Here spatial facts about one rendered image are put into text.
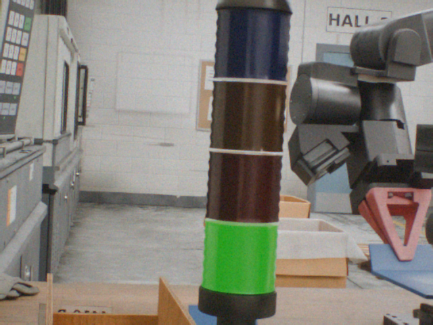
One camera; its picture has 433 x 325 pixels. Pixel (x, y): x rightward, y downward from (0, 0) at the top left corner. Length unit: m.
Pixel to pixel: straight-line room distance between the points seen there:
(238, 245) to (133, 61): 11.03
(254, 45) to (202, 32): 11.11
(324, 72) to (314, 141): 0.08
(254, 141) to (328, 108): 0.54
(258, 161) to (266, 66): 0.05
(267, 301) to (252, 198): 0.05
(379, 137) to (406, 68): 0.09
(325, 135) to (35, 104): 4.36
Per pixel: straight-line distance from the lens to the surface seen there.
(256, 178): 0.44
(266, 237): 0.44
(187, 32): 11.52
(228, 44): 0.44
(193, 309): 0.90
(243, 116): 0.43
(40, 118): 5.26
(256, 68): 0.44
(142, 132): 11.44
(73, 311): 0.94
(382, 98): 1.01
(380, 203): 0.95
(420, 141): 0.69
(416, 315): 0.79
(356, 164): 0.99
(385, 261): 0.94
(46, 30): 5.28
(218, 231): 0.44
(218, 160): 0.44
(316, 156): 0.95
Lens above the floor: 1.13
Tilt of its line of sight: 3 degrees down
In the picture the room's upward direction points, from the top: 3 degrees clockwise
